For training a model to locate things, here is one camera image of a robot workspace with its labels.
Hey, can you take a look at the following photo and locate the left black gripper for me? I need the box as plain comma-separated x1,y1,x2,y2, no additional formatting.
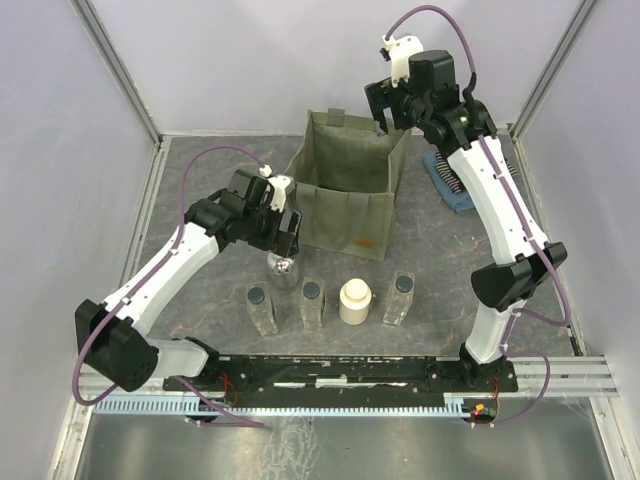
242,199,302,258

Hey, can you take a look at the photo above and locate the chrome dome clear bottle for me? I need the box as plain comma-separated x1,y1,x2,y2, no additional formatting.
266,252,300,290

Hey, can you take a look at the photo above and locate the green canvas bag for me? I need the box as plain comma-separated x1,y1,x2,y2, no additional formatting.
285,109,411,262

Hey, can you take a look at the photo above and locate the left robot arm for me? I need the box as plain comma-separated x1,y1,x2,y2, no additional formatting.
74,170,301,392

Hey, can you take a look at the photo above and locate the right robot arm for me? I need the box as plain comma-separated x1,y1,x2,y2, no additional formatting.
365,37,567,391

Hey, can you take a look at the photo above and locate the middle clear square bottle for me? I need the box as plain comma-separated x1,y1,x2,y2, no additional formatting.
299,277,326,331

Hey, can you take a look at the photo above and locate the clear square bottle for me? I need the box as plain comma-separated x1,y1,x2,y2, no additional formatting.
246,282,278,336
382,271,415,326
299,277,326,331

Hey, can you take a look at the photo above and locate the left clear square bottle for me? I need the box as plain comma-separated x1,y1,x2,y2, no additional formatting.
246,282,278,336

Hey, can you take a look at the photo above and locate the black white striped cloth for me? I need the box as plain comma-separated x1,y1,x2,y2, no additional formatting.
424,149,517,200

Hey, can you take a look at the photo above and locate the cream cylindrical jar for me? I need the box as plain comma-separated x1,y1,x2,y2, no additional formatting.
339,278,372,326

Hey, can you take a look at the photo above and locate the blue folded cloth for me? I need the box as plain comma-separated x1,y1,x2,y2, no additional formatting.
423,152,476,213

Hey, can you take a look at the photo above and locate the right clear square bottle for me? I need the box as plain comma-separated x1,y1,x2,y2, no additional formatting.
382,271,415,326

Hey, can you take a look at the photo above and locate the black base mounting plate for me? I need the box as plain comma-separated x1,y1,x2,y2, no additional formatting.
189,355,518,409

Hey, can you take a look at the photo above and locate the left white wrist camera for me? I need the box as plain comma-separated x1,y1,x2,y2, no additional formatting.
259,164,295,213

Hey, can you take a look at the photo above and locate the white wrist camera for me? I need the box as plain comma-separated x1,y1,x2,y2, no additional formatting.
259,164,295,213
382,35,424,89

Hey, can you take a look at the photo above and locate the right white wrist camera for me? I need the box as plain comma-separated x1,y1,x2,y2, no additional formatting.
382,35,424,89

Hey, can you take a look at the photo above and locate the blue slotted cable duct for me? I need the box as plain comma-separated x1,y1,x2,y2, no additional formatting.
95,389,481,418

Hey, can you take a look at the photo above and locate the aluminium front rail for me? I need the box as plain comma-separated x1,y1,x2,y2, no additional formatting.
74,355,621,399

